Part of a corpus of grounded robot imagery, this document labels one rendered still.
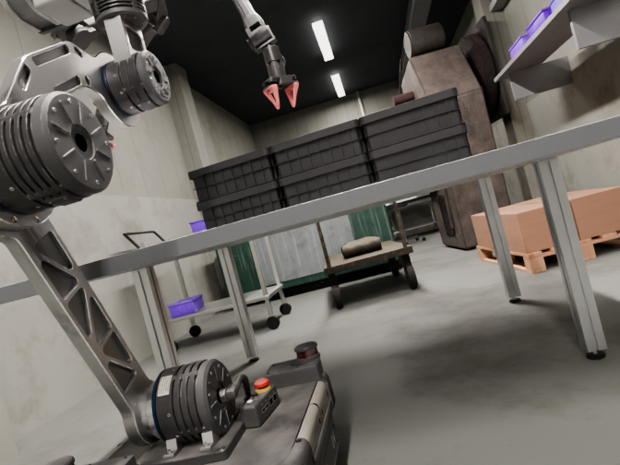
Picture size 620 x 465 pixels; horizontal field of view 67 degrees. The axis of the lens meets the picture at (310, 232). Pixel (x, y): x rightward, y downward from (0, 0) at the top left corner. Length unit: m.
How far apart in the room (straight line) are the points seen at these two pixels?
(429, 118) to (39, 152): 1.05
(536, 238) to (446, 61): 2.62
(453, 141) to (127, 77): 0.91
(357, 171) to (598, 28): 2.06
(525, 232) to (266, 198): 2.09
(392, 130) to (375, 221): 3.31
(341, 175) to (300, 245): 3.37
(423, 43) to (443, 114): 3.95
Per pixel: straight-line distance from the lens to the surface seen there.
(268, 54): 1.67
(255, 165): 1.56
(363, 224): 4.76
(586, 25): 3.22
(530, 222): 3.28
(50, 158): 0.82
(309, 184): 1.50
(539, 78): 4.40
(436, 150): 1.47
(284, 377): 1.35
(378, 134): 1.48
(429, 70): 5.27
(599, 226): 3.45
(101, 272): 1.22
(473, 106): 5.09
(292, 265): 4.86
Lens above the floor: 0.64
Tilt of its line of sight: 1 degrees down
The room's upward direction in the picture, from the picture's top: 15 degrees counter-clockwise
